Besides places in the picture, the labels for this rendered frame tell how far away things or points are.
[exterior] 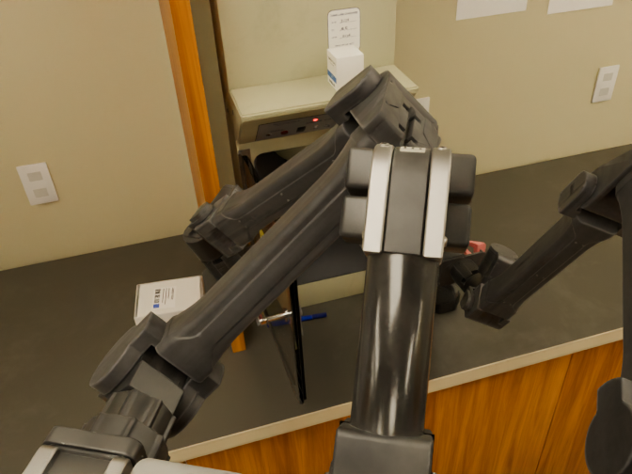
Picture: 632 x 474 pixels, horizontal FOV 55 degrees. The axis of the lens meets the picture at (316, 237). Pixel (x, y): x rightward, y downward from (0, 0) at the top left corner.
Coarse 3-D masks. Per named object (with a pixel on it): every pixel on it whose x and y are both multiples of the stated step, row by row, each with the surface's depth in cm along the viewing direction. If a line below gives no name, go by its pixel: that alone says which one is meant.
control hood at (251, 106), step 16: (304, 80) 111; (320, 80) 110; (400, 80) 109; (240, 96) 106; (256, 96) 106; (272, 96) 106; (288, 96) 105; (304, 96) 105; (320, 96) 105; (240, 112) 102; (256, 112) 101; (272, 112) 101; (288, 112) 102; (304, 112) 103; (320, 112) 105; (240, 128) 105; (256, 128) 106; (240, 144) 113
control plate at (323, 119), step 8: (288, 120) 105; (296, 120) 107; (304, 120) 108; (320, 120) 110; (328, 120) 111; (264, 128) 106; (272, 128) 107; (280, 128) 109; (288, 128) 110; (296, 128) 111; (312, 128) 113; (320, 128) 114; (256, 136) 110; (264, 136) 111; (272, 136) 112
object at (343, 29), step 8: (344, 8) 106; (352, 8) 107; (328, 16) 106; (336, 16) 107; (344, 16) 107; (352, 16) 108; (328, 24) 107; (336, 24) 108; (344, 24) 108; (352, 24) 108; (328, 32) 108; (336, 32) 108; (344, 32) 109; (352, 32) 109; (328, 40) 109; (336, 40) 109; (344, 40) 110; (352, 40) 110; (328, 48) 110
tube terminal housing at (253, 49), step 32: (224, 0) 100; (256, 0) 101; (288, 0) 103; (320, 0) 104; (352, 0) 106; (384, 0) 108; (224, 32) 103; (256, 32) 104; (288, 32) 106; (320, 32) 108; (384, 32) 111; (224, 64) 107; (256, 64) 108; (288, 64) 109; (320, 64) 111; (384, 64) 115; (224, 96) 118; (320, 288) 143; (352, 288) 146
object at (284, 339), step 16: (256, 176) 107; (272, 224) 99; (256, 240) 121; (288, 288) 98; (272, 304) 120; (288, 304) 101; (288, 320) 105; (288, 336) 109; (288, 352) 114; (288, 368) 119
